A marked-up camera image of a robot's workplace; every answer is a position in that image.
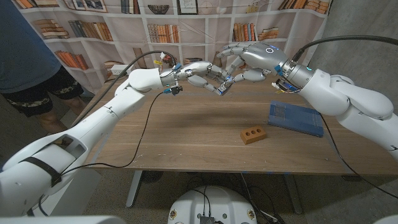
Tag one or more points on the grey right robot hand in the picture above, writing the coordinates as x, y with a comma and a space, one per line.
264, 56

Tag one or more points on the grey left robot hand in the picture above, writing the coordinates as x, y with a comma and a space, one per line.
199, 68

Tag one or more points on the metal padlock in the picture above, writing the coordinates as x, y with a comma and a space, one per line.
224, 88

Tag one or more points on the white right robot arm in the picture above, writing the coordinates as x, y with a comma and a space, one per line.
342, 96

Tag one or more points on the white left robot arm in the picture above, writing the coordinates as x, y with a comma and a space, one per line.
99, 121

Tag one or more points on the brown block with holes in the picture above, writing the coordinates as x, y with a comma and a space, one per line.
253, 134

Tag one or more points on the printed bookshelf backdrop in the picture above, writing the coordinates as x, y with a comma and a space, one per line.
199, 31

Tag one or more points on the blue book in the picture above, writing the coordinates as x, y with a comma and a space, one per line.
295, 118

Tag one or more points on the white power strip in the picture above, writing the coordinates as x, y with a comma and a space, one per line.
117, 69

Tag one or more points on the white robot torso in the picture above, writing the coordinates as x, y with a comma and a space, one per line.
217, 202

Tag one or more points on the white table leg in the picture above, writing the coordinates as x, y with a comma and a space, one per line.
134, 189

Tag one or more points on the grey table leg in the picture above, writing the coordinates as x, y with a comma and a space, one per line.
293, 196

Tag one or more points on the person in dark shorts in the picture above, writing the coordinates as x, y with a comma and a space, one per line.
25, 46

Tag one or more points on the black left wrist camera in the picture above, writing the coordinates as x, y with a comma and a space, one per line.
175, 90

